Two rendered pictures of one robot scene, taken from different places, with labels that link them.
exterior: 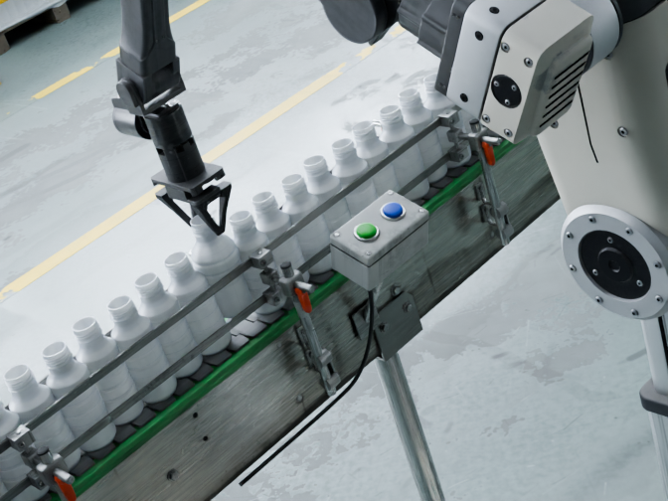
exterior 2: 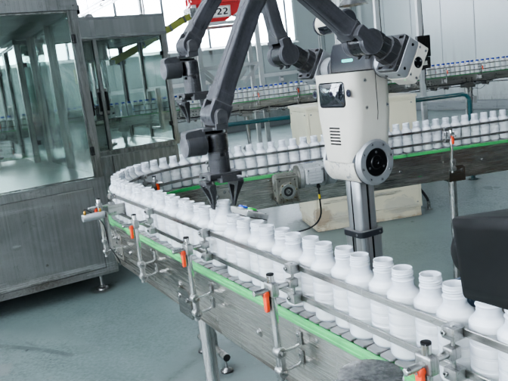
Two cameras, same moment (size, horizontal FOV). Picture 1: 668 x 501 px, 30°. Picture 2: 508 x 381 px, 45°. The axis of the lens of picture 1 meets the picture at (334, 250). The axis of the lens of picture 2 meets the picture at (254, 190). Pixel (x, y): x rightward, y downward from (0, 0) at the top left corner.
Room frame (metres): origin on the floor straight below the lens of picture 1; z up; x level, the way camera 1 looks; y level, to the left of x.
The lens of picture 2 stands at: (1.37, 1.79, 1.52)
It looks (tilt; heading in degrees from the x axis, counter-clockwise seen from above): 11 degrees down; 278
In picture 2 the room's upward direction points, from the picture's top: 7 degrees counter-clockwise
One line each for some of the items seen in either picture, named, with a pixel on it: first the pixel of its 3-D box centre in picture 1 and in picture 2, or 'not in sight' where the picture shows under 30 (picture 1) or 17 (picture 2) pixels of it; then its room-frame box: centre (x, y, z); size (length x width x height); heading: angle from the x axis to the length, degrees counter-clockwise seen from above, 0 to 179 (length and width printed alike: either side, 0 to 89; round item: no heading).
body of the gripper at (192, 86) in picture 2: not in sight; (193, 87); (1.81, -0.27, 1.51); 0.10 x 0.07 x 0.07; 36
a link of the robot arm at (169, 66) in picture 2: not in sight; (178, 60); (1.84, -0.25, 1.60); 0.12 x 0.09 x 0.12; 37
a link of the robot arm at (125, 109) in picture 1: (141, 101); (202, 132); (1.70, 0.19, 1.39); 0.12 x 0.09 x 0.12; 36
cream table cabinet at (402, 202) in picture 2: not in sight; (354, 159); (1.14, -4.28, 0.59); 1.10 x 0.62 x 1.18; 18
